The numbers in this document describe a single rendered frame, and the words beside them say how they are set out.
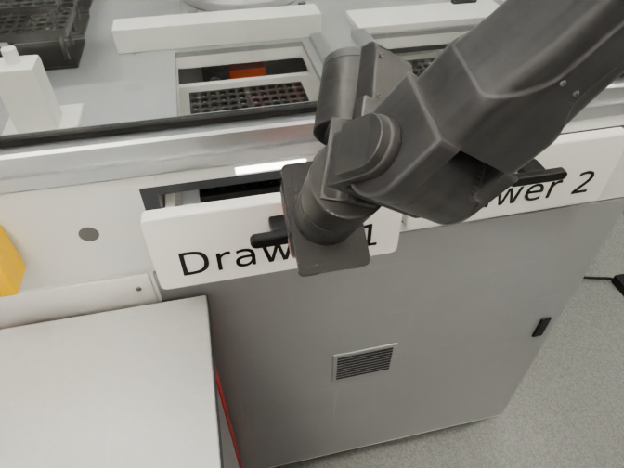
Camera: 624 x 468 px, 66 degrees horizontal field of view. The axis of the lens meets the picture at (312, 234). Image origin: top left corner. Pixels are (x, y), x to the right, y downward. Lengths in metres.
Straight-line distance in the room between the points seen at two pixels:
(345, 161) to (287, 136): 0.26
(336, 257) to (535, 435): 1.13
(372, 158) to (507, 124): 0.07
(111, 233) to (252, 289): 0.21
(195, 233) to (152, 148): 0.10
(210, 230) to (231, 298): 0.19
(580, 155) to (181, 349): 0.55
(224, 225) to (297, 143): 0.12
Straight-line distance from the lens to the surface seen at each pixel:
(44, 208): 0.59
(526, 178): 0.63
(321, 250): 0.42
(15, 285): 0.62
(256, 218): 0.52
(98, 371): 0.63
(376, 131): 0.26
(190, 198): 0.68
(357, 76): 0.36
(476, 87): 0.25
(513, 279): 0.88
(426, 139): 0.25
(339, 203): 0.32
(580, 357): 1.68
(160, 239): 0.53
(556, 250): 0.87
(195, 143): 0.52
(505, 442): 1.45
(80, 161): 0.54
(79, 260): 0.64
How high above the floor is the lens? 1.26
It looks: 44 degrees down
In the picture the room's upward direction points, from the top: straight up
